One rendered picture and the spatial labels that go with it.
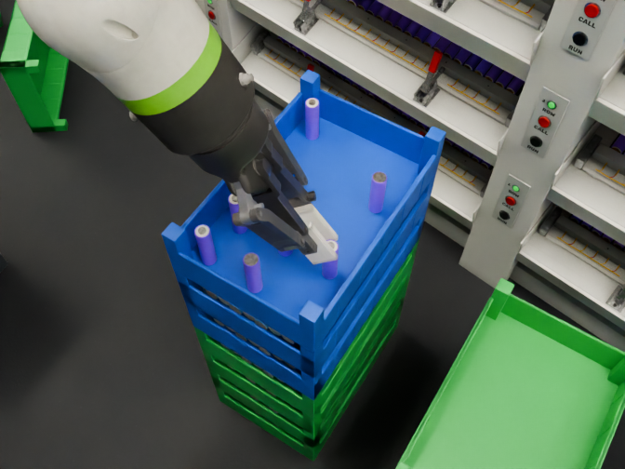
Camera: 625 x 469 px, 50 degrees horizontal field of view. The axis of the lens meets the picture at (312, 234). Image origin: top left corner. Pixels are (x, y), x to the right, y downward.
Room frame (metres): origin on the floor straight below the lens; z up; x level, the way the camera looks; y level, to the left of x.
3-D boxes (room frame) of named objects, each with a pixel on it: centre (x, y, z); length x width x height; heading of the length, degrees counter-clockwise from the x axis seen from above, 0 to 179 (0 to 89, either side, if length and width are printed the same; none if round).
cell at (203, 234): (0.41, 0.12, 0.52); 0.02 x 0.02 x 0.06
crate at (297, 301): (0.47, 0.00, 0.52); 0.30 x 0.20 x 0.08; 148
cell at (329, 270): (0.39, -0.02, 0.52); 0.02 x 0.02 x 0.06
